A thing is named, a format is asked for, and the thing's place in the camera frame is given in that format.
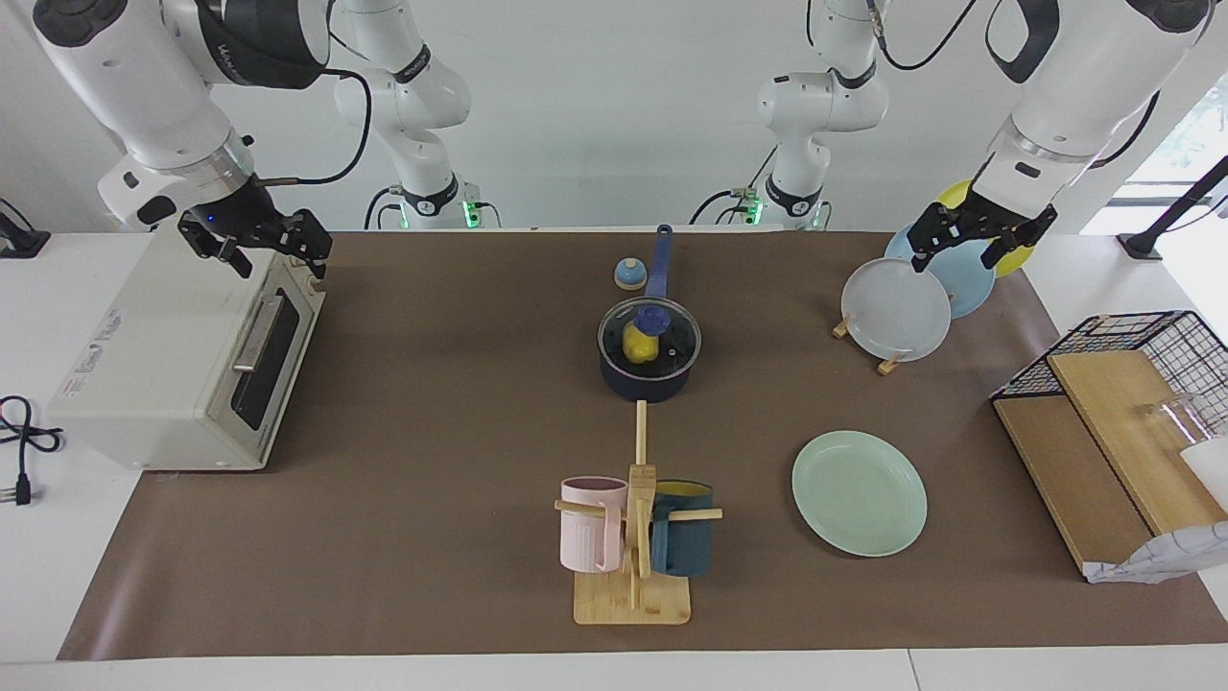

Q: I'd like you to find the black power cord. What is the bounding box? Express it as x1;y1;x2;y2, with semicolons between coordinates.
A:
0;394;67;509

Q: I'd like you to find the clear glass cup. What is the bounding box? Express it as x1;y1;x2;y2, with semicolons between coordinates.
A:
1137;392;1228;512

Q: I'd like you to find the white cloth liner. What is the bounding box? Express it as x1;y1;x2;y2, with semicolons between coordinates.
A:
1084;521;1228;585

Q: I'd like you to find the pink ribbed mug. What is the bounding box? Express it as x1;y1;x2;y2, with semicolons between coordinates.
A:
560;476;630;575

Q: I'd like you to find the black base cable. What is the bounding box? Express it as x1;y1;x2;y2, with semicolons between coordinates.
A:
364;185;406;231
690;144;780;227

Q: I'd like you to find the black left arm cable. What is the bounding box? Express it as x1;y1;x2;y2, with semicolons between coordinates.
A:
863;0;1164;171

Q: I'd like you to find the beige toaster oven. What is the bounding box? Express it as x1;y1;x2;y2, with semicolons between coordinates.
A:
46;230;327;472

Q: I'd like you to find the black camera stand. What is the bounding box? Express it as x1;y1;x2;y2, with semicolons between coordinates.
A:
1117;154;1228;261

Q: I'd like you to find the black wire basket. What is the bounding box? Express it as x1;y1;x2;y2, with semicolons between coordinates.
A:
990;310;1228;438

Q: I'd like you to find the grey plate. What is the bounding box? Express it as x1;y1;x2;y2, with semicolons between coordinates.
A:
841;257;953;364

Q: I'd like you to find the light blue plate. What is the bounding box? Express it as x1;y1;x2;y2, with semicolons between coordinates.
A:
884;223;998;320

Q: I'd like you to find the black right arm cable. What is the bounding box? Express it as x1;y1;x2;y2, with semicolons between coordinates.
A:
252;65;373;185

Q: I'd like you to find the wooden mug tree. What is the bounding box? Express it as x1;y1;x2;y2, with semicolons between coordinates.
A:
554;400;724;627

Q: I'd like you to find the brown table mat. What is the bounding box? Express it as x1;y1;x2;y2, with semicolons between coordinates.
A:
58;228;1228;662

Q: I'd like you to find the yellow plate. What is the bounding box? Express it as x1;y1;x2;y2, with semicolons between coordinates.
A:
935;179;1037;280

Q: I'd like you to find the wooden plate rack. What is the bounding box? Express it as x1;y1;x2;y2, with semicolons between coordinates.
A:
832;312;909;376

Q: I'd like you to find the mint green plate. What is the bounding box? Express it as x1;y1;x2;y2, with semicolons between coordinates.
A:
791;430;929;559

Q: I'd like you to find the dark blue saucepan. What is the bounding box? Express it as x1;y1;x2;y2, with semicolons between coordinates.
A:
598;225;703;404

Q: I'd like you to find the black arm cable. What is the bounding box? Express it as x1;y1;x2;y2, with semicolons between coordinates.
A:
252;65;373;185
863;0;1164;171

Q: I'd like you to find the brown wooden board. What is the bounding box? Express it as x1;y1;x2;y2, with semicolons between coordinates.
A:
993;395;1154;578

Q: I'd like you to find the light wooden board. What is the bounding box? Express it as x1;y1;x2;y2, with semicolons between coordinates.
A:
1046;350;1228;536

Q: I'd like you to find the glass lid with blue knob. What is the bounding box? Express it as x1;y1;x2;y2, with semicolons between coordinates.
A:
598;297;703;381

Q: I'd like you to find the dark teal mug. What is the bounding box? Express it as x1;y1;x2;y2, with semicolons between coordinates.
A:
649;480;717;578

